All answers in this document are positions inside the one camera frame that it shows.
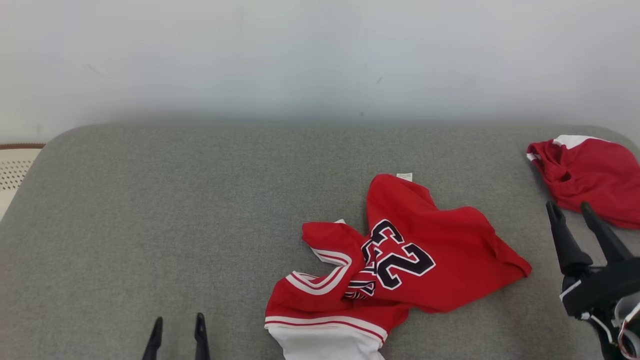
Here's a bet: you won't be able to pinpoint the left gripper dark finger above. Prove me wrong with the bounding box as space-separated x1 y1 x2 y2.
141 316 164 360
194 313 211 360

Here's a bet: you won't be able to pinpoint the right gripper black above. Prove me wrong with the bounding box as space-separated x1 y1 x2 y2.
545 200 640 318

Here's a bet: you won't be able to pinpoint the red shorts with white band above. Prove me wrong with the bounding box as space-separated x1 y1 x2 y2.
526 134 640 231

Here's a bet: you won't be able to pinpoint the red white basketball jersey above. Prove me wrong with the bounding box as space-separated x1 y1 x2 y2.
264 172 533 360

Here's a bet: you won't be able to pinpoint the cream perforated laundry basket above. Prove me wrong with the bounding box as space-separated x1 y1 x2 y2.
0 143 46 221

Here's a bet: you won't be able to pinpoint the red white twisted wires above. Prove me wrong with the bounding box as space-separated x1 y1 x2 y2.
612 300 640 360

